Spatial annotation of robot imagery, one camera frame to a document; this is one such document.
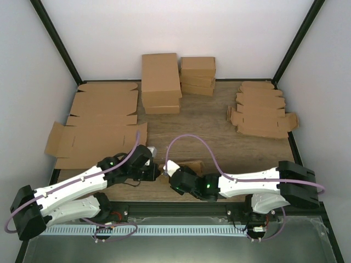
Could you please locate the small cardboard box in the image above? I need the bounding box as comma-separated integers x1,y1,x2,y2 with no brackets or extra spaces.
158,160,204,184

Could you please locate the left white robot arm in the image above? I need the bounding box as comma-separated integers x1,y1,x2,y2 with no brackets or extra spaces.
10,145,160,241

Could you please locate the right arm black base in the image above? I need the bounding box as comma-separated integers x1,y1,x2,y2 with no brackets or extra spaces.
225,203,278,226

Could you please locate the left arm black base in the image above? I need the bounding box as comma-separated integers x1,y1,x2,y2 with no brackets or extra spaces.
88,202,129,224

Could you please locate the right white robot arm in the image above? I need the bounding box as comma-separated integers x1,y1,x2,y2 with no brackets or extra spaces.
164,161,320,221

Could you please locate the bottom large folded box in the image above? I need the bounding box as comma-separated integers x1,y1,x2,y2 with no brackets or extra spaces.
144,105,180,115

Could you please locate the large folded box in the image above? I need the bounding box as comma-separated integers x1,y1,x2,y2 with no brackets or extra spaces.
144,105,180,115
141,53,182,107

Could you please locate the top large folded box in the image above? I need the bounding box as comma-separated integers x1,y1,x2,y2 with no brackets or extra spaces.
141,53,182,107

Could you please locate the bottom small folded box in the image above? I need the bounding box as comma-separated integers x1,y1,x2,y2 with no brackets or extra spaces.
181,83,214,96

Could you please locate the small folded box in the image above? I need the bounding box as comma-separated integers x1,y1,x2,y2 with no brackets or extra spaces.
179,74,215,88
181,83,214,96
180,56,216,77

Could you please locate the middle small folded box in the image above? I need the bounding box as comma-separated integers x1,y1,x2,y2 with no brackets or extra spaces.
179,74,215,88

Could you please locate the top small folded box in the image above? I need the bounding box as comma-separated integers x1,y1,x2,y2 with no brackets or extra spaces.
180,56,216,77

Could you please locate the large flat cardboard blank stack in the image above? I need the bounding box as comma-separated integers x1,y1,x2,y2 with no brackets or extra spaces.
45,82,148,169

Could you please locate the small flat cardboard blank stack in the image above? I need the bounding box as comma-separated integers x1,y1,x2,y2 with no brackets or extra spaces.
227,81,299,139

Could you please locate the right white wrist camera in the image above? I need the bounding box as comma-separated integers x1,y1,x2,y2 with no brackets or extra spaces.
163,160,180,177

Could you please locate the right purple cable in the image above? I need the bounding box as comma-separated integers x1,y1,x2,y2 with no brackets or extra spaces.
165,134,325,242

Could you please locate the purple cable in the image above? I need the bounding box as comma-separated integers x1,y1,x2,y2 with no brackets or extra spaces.
6,130,141,243
165,134,325,242

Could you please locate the black front frame rail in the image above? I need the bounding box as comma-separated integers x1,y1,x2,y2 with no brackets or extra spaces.
32,201,325,220

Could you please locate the light blue slotted cable duct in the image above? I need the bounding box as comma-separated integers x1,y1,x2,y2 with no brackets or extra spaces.
42,225,246,237

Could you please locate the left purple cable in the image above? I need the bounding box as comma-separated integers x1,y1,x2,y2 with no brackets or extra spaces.
6,130,141,243

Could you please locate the left black frame post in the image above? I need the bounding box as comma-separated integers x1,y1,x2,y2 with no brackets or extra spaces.
30,0,83,86

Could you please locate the black frame post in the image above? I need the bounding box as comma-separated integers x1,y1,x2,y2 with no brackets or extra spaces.
30,0,83,86
272,0,325,84

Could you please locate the right black frame post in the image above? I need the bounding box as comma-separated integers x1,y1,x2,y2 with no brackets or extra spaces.
272,0,325,84

